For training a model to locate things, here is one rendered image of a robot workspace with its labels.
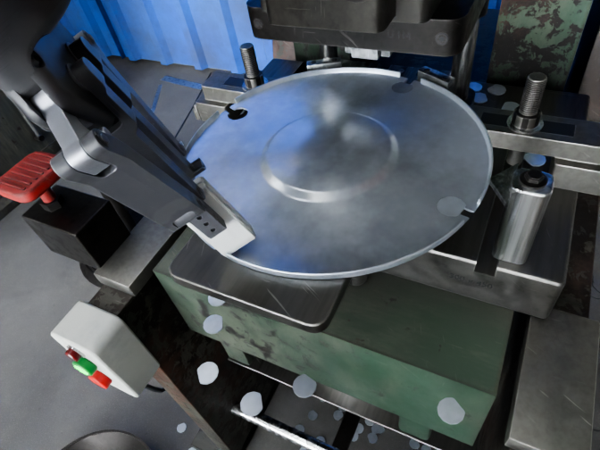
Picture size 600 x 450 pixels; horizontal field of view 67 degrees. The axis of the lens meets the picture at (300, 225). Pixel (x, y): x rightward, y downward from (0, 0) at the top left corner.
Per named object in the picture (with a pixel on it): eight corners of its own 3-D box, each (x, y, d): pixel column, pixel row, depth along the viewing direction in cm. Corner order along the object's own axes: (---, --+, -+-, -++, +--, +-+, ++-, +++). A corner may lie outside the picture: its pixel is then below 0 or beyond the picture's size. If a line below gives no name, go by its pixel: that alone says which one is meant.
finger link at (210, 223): (180, 178, 29) (189, 208, 27) (224, 219, 33) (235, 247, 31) (162, 191, 29) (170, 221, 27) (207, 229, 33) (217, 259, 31)
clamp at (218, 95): (303, 139, 57) (290, 64, 50) (195, 120, 64) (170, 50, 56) (321, 112, 61) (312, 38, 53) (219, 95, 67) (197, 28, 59)
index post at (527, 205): (524, 267, 40) (554, 190, 33) (489, 258, 42) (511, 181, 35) (529, 244, 42) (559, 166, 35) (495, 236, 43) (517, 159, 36)
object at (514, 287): (547, 321, 43) (566, 287, 39) (176, 212, 60) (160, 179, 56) (576, 133, 60) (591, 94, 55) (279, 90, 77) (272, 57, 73)
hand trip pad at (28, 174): (59, 242, 54) (21, 196, 48) (26, 229, 56) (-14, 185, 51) (99, 202, 58) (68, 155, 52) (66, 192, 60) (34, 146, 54)
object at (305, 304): (336, 402, 40) (320, 327, 30) (208, 347, 46) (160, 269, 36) (417, 208, 54) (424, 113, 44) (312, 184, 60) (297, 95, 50)
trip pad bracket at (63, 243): (140, 319, 65) (70, 229, 50) (92, 298, 69) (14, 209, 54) (165, 286, 68) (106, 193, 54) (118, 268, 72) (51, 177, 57)
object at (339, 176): (362, 354, 29) (362, 348, 29) (120, 186, 44) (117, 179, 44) (547, 120, 42) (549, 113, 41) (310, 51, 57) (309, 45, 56)
